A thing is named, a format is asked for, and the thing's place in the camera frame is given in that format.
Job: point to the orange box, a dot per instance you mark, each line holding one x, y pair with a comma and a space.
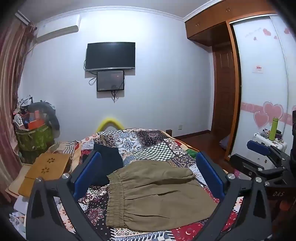
37, 124

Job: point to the small black wall monitor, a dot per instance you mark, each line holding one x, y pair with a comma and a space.
110, 81

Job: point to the patchwork blanket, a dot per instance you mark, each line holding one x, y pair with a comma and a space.
150, 146

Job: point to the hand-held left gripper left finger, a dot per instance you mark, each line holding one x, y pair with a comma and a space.
89, 171

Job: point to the striped pink curtain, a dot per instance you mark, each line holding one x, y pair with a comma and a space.
9, 104

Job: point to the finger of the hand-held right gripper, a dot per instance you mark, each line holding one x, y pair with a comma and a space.
257, 146
247, 165

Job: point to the wooden lap desk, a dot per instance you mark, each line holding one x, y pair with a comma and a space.
46, 166

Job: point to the yellow foam hoop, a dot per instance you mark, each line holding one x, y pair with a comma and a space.
110, 121

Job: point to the white heart-print wardrobe door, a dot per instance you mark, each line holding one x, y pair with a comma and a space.
261, 92

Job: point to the grey neck pillow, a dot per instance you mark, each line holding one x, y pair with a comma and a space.
49, 111

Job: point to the wooden overhead cabinet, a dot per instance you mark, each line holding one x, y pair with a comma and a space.
208, 20

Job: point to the green bottle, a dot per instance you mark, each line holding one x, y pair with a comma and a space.
273, 127

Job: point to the khaki pants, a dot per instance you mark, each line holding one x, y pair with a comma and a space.
161, 194

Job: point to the dark bed corner post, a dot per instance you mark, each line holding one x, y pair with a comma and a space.
169, 132

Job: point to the green laundry basket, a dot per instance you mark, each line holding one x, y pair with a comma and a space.
34, 141

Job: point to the grey blue cloth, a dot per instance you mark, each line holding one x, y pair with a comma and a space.
224, 142

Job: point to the white suitcase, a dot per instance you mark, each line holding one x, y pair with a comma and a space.
261, 162

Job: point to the brown wooden door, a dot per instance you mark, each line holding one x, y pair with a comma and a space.
223, 92

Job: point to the striped cloth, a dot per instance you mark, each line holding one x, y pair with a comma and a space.
64, 148

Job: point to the red white sticker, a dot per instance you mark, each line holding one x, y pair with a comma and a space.
257, 69

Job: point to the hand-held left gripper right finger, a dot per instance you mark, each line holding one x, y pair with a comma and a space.
209, 176

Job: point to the black wall television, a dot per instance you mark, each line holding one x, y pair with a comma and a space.
110, 55

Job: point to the floral bed sheet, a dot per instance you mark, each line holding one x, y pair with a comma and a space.
64, 215

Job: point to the white wall socket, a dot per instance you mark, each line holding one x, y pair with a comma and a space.
180, 127

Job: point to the dark folded pants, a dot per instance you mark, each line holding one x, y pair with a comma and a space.
111, 160

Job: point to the white air conditioner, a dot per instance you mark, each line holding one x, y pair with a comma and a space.
57, 27

